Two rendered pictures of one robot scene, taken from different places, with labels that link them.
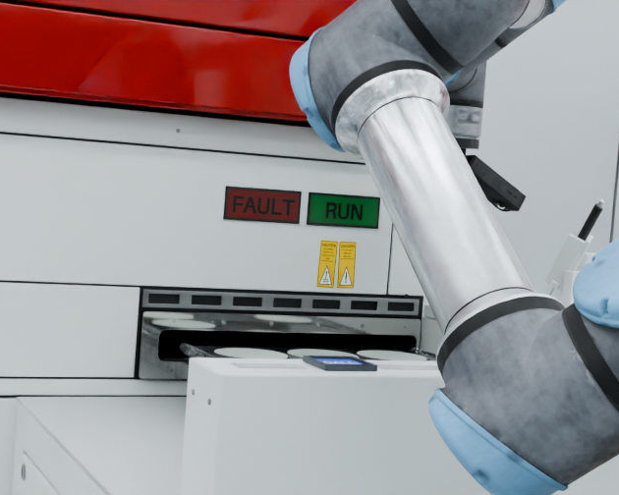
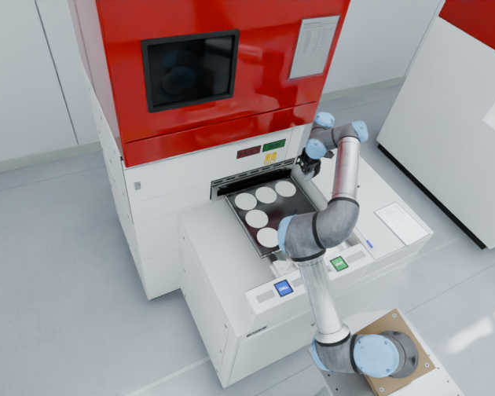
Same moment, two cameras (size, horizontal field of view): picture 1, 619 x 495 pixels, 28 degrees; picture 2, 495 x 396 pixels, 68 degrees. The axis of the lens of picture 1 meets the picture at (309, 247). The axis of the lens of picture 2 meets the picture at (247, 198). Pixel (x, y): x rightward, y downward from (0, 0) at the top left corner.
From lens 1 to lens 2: 1.22 m
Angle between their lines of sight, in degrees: 47
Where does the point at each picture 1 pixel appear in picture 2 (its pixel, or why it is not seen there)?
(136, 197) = (209, 162)
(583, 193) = not seen: outside the picture
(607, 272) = (363, 354)
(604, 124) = not seen: outside the picture
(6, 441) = (175, 221)
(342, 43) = (296, 243)
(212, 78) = (235, 133)
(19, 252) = (174, 185)
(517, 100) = not seen: outside the picture
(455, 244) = (324, 317)
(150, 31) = (214, 127)
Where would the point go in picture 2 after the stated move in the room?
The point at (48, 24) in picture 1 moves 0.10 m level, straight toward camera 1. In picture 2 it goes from (178, 137) to (184, 155)
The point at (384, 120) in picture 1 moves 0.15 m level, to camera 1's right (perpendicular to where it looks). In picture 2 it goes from (307, 270) to (353, 271)
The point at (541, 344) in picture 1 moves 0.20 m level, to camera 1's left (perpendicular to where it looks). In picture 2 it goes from (342, 358) to (280, 360)
